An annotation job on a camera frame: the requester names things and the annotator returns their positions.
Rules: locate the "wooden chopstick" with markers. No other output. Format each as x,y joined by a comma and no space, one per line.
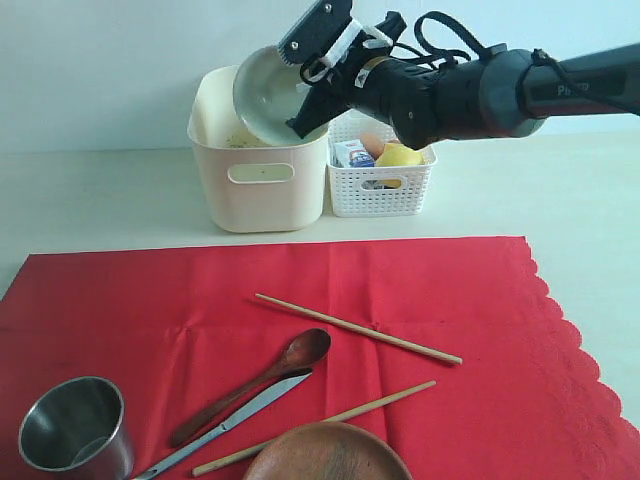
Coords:
251,451
364,331

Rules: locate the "steel table knife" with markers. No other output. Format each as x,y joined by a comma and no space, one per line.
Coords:
263,399

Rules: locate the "white blue milk carton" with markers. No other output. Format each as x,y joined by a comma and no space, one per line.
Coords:
352,166

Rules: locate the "upper wooden chopstick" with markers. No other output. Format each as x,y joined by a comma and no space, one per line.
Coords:
364,331

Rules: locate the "yellow lemon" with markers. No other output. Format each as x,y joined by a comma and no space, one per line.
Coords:
398,155

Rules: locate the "brown wooden spoon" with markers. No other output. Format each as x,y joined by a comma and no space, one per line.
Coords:
304,351

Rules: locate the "lower wooden chopstick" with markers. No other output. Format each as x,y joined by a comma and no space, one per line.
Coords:
251,451

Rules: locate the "white woven plastic basket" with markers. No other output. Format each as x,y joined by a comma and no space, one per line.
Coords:
401,190

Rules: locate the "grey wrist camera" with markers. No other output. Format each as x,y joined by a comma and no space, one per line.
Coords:
323,33

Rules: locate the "white ceramic bowl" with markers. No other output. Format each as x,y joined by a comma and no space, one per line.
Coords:
266,94

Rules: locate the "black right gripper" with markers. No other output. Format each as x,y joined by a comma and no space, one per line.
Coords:
367,79

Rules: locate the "red table cloth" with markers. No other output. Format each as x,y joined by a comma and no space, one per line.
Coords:
178,328

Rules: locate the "cream plastic bin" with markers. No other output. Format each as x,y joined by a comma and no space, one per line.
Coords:
251,187

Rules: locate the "brown wooden plate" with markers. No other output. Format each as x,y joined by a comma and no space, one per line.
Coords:
328,451

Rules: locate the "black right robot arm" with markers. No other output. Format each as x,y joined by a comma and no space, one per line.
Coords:
447,94

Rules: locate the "stainless steel cup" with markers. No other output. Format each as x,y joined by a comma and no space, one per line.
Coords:
76,430

